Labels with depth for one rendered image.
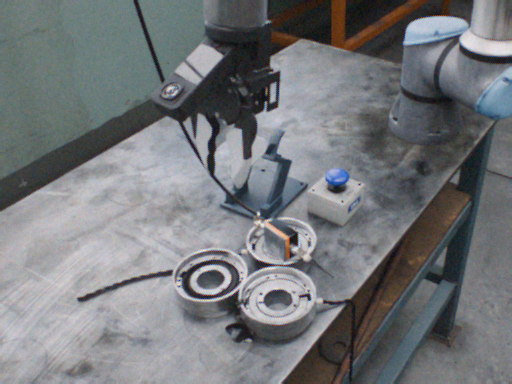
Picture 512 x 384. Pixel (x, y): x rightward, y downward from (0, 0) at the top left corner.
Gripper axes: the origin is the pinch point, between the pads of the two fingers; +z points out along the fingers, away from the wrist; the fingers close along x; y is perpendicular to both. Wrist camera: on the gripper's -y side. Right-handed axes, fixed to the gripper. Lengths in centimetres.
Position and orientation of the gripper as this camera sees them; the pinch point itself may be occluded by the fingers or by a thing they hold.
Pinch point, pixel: (221, 175)
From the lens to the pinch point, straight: 78.8
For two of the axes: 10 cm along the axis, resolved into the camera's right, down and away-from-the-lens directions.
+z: -0.8, 8.8, 4.8
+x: -8.2, -3.3, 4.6
